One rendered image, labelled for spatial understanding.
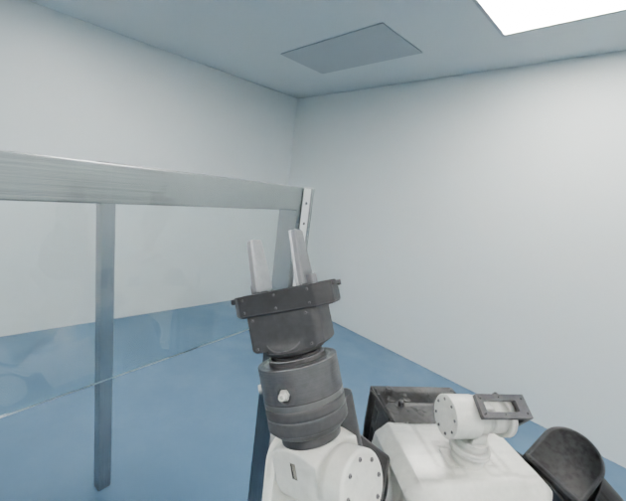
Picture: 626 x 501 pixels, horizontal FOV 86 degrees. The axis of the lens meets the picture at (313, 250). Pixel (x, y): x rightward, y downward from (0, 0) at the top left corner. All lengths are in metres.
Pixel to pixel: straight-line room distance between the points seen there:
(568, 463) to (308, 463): 0.54
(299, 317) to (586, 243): 3.03
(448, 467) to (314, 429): 0.35
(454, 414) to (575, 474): 0.27
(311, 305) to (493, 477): 0.46
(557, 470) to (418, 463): 0.26
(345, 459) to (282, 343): 0.12
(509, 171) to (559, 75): 0.77
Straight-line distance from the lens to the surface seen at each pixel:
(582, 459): 0.83
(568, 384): 3.50
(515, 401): 0.66
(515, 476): 0.72
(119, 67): 4.18
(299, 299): 0.35
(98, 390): 2.09
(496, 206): 3.42
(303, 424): 0.37
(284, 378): 0.36
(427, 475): 0.65
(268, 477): 0.45
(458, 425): 0.61
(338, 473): 0.38
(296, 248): 0.36
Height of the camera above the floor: 1.70
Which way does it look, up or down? 10 degrees down
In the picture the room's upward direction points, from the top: 7 degrees clockwise
